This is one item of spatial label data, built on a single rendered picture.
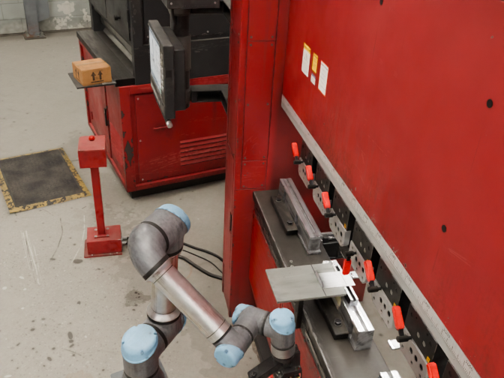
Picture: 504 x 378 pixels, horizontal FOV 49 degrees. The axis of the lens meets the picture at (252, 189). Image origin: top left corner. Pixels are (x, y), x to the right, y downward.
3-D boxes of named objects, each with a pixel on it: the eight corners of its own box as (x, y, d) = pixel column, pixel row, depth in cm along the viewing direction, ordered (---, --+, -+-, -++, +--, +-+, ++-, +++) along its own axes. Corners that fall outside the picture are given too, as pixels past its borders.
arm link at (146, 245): (121, 235, 151) (245, 363, 152) (145, 216, 160) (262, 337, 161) (104, 255, 158) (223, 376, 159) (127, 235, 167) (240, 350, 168)
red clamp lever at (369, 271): (364, 260, 167) (370, 292, 164) (376, 259, 168) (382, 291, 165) (361, 261, 169) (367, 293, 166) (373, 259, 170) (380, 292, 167)
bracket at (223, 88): (189, 96, 318) (189, 85, 314) (231, 94, 323) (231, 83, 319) (199, 125, 285) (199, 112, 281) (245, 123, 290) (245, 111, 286)
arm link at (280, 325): (273, 301, 168) (299, 310, 164) (274, 328, 174) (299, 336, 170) (262, 319, 162) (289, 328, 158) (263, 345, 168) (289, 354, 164)
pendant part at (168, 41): (150, 86, 301) (147, 19, 282) (172, 85, 304) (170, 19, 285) (164, 120, 264) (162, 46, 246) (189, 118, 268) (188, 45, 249)
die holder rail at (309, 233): (278, 194, 281) (279, 178, 276) (289, 193, 283) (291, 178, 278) (307, 255, 240) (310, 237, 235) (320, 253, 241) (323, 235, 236)
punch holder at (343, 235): (328, 225, 207) (334, 187, 199) (349, 223, 209) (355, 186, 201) (342, 249, 195) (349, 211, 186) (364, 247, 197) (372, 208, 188)
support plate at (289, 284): (265, 271, 211) (265, 269, 211) (329, 264, 217) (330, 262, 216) (277, 304, 196) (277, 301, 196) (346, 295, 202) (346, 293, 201)
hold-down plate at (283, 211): (270, 200, 276) (270, 195, 274) (280, 199, 277) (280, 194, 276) (286, 235, 251) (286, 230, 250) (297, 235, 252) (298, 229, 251)
